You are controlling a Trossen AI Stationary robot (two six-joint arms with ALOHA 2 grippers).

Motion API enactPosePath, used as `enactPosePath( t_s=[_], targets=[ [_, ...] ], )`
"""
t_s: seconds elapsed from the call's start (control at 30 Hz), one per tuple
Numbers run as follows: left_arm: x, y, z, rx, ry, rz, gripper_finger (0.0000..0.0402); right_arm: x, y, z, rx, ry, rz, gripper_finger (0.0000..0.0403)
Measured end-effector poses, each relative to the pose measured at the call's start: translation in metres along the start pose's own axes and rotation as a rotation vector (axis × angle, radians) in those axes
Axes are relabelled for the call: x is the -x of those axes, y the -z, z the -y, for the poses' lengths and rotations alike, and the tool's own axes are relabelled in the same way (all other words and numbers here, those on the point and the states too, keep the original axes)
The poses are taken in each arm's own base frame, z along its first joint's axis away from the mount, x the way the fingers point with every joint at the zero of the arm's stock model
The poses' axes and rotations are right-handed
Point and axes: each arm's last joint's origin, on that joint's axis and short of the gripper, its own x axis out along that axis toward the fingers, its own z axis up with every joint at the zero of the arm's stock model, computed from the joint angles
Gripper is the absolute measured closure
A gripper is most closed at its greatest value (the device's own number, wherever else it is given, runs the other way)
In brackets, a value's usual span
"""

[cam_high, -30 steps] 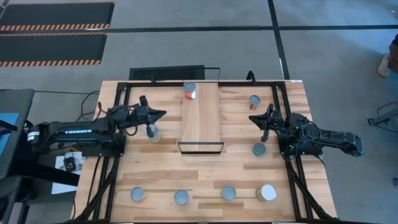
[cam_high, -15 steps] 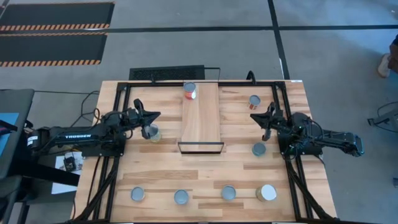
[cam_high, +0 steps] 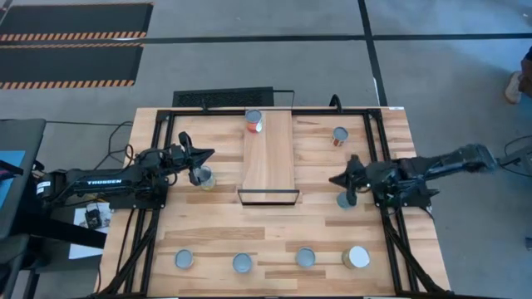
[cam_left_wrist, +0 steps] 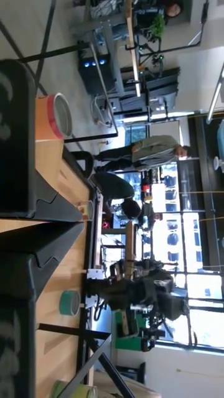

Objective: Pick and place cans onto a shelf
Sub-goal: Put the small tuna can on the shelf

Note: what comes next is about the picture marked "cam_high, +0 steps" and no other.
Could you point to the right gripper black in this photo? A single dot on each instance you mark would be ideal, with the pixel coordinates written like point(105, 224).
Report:
point(353, 178)

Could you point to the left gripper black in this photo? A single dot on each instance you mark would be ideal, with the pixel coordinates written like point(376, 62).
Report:
point(190, 155)

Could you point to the yellow carrots tin can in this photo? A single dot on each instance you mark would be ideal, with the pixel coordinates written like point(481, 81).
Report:
point(208, 180)

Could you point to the grey-topped tin can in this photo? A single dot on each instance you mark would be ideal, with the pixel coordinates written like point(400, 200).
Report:
point(184, 258)
point(305, 257)
point(341, 202)

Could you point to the diced tomatoes tin can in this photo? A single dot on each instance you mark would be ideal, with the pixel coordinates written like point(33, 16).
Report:
point(340, 135)

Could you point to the wide green tin can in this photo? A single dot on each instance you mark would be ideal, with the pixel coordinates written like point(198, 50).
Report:
point(357, 257)

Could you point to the green red hearts tin can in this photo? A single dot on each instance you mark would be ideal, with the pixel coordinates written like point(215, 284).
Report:
point(242, 263)

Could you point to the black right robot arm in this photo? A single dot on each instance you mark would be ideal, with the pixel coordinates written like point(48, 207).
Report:
point(449, 160)

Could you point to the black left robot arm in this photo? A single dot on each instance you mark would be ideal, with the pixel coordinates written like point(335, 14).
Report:
point(104, 182)

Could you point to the black perforated panel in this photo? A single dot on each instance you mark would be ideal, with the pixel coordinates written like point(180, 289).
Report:
point(223, 98)

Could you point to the small black device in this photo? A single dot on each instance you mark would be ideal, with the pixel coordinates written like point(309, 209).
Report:
point(92, 218)

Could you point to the white paper sheet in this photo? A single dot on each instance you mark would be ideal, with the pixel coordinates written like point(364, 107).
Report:
point(83, 245)

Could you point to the black metal floor beam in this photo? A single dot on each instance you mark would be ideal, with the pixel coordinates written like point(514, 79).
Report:
point(62, 230)

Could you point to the black hazard-striped floor mat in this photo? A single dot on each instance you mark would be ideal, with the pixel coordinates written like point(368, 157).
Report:
point(75, 18)
point(70, 62)

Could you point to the dark grey side table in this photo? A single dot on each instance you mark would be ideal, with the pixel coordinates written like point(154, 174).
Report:
point(29, 137)

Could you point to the blue sheet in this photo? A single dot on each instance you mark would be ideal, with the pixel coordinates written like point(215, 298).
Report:
point(12, 187)

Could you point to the person's shoe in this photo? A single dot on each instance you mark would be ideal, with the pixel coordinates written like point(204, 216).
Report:
point(513, 87)

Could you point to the person's leg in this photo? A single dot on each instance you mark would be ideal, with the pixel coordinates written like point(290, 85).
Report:
point(528, 74)

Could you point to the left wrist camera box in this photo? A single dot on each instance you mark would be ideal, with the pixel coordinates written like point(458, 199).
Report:
point(176, 154)

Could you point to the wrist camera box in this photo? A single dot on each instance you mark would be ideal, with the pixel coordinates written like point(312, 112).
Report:
point(176, 154)
point(376, 176)

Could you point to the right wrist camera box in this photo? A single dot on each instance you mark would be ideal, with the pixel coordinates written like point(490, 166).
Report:
point(376, 176)

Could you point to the black aluminium table frame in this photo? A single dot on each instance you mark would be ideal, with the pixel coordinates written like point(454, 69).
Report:
point(187, 112)

